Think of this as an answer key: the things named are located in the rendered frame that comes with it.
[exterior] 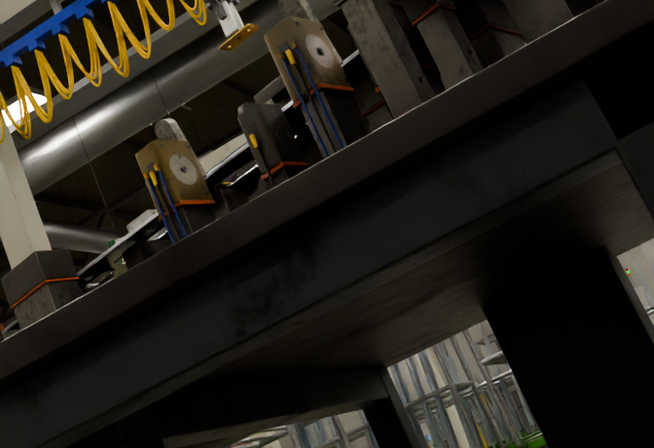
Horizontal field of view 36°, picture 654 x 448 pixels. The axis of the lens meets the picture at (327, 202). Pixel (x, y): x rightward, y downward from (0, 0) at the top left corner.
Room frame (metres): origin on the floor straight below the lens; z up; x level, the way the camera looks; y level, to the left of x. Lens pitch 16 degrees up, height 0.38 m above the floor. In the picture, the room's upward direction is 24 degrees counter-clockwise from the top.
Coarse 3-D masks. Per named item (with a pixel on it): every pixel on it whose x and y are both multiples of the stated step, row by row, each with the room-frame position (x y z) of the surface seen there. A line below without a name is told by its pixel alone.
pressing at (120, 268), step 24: (456, 0) 1.43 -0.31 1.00; (360, 72) 1.54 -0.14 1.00; (288, 120) 1.61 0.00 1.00; (216, 168) 1.66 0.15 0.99; (240, 168) 1.73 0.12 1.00; (216, 192) 1.80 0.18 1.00; (120, 240) 1.81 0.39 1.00; (144, 240) 1.88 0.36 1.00; (96, 264) 1.90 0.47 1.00; (120, 264) 1.96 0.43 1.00
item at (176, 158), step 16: (160, 144) 1.56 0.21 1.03; (176, 144) 1.59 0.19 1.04; (144, 160) 1.57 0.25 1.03; (160, 160) 1.56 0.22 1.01; (176, 160) 1.58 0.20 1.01; (192, 160) 1.61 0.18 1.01; (144, 176) 1.57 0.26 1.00; (160, 176) 1.56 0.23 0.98; (176, 176) 1.57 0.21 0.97; (192, 176) 1.60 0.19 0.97; (160, 192) 1.56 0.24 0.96; (176, 192) 1.56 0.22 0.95; (192, 192) 1.59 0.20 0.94; (208, 192) 1.62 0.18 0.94; (160, 208) 1.57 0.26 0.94; (176, 208) 1.57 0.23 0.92; (192, 208) 1.58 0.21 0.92; (208, 208) 1.62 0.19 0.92; (176, 224) 1.58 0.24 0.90; (192, 224) 1.57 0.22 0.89; (176, 240) 1.59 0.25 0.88
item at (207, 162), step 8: (240, 136) 8.00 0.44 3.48; (232, 144) 8.03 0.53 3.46; (240, 144) 8.01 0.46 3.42; (216, 152) 8.07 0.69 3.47; (224, 152) 8.05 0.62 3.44; (232, 152) 8.03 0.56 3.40; (200, 160) 8.12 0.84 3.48; (208, 160) 8.10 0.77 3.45; (216, 160) 8.08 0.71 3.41; (208, 168) 8.11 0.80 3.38
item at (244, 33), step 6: (246, 24) 1.76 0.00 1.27; (252, 24) 1.77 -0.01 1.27; (240, 30) 1.77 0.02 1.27; (246, 30) 1.78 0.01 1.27; (252, 30) 1.79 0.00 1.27; (234, 36) 1.78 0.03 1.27; (240, 36) 1.79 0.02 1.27; (246, 36) 1.80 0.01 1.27; (228, 42) 1.79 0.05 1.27; (234, 42) 1.80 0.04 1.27; (240, 42) 1.81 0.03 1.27; (222, 48) 1.80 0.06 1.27; (228, 48) 1.81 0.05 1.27; (234, 48) 1.82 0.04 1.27
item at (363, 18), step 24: (336, 0) 1.12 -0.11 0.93; (360, 0) 1.11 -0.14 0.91; (384, 0) 1.13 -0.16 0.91; (360, 24) 1.12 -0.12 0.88; (384, 24) 1.10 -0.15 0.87; (360, 48) 1.13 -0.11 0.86; (384, 48) 1.11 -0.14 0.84; (408, 48) 1.13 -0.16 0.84; (384, 72) 1.12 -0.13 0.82; (408, 72) 1.10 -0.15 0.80; (384, 96) 1.12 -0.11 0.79; (408, 96) 1.11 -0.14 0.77; (432, 96) 1.13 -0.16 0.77
